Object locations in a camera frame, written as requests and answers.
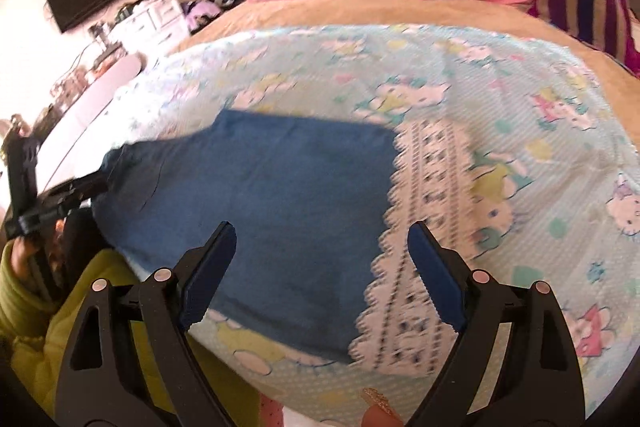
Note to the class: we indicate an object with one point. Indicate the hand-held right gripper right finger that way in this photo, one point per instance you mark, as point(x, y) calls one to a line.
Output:
point(432, 272)

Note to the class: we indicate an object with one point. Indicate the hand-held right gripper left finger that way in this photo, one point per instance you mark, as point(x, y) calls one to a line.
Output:
point(215, 267)

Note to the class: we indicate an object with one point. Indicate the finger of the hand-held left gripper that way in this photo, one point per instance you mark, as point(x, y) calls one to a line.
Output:
point(80, 192)

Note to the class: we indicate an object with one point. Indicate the blue denim garment with lace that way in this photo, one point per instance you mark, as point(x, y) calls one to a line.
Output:
point(275, 207)

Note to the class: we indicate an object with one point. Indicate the person's left forearm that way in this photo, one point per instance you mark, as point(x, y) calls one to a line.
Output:
point(20, 307)

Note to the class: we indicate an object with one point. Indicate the person's left hand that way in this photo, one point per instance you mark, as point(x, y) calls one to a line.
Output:
point(22, 259)

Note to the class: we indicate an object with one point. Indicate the person's right hand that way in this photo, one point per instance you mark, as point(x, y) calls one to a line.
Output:
point(380, 414)

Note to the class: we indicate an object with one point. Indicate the person's yellow-green top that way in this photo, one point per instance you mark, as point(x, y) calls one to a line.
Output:
point(100, 267)

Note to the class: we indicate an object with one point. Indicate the clear plastic organizer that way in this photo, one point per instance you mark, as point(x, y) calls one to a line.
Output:
point(72, 84)

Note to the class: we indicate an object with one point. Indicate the pale lavender bed footboard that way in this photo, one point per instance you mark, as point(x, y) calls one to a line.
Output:
point(100, 92)

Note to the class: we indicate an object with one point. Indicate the light blue printed cat blanket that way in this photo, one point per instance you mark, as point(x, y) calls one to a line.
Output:
point(525, 157)

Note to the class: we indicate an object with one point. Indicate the white plastic drawer unit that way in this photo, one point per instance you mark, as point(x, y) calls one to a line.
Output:
point(150, 19)

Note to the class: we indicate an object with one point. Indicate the black box on drawers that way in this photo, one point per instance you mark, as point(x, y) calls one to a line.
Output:
point(137, 2)

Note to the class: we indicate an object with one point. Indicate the purple clothes pile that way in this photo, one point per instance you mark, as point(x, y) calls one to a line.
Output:
point(200, 14)

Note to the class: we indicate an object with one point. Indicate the beige bed blanket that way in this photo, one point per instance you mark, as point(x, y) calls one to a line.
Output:
point(350, 12)

